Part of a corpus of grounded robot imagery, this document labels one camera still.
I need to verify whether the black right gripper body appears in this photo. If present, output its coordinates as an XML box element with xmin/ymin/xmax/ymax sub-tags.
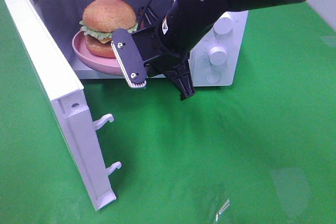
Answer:
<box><xmin>132</xmin><ymin>7</ymin><xmax>195</xmax><ymax>101</ymax></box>

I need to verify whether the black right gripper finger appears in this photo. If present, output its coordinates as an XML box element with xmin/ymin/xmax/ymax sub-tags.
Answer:
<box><xmin>111</xmin><ymin>28</ymin><xmax>147</xmax><ymax>88</ymax></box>

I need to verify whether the pink plate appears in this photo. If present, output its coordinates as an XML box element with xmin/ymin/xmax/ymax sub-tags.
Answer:
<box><xmin>70</xmin><ymin>31</ymin><xmax>123</xmax><ymax>79</ymax></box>

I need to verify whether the burger with lettuce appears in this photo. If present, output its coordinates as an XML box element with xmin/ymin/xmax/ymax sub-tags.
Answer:
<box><xmin>79</xmin><ymin>0</ymin><xmax>138</xmax><ymax>58</ymax></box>

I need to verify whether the round door release button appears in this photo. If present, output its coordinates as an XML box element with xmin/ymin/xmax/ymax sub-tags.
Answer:
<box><xmin>205</xmin><ymin>71</ymin><xmax>221</xmax><ymax>83</ymax></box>

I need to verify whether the white microwave door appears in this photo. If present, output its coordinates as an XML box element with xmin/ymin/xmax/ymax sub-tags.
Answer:
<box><xmin>4</xmin><ymin>0</ymin><xmax>122</xmax><ymax>210</ymax></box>

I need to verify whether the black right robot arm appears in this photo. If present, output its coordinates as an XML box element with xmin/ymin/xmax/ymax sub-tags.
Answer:
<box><xmin>111</xmin><ymin>0</ymin><xmax>306</xmax><ymax>99</ymax></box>

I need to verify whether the lower white dial knob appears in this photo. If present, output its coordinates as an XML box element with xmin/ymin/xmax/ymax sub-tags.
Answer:
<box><xmin>208</xmin><ymin>46</ymin><xmax>228</xmax><ymax>66</ymax></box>

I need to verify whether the white dial knob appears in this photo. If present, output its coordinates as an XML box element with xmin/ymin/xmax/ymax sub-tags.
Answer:
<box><xmin>208</xmin><ymin>46</ymin><xmax>228</xmax><ymax>66</ymax></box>
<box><xmin>213</xmin><ymin>13</ymin><xmax>234</xmax><ymax>35</ymax></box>

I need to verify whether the white microwave oven body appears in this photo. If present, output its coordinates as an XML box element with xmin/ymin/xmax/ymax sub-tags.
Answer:
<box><xmin>30</xmin><ymin>0</ymin><xmax>248</xmax><ymax>87</ymax></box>

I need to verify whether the upper white dial knob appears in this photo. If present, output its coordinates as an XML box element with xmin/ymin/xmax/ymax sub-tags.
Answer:
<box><xmin>213</xmin><ymin>13</ymin><xmax>234</xmax><ymax>35</ymax></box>

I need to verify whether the clear plastic film scrap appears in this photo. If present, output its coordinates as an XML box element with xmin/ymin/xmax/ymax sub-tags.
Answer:
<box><xmin>191</xmin><ymin>182</ymin><xmax>232</xmax><ymax>221</ymax></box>

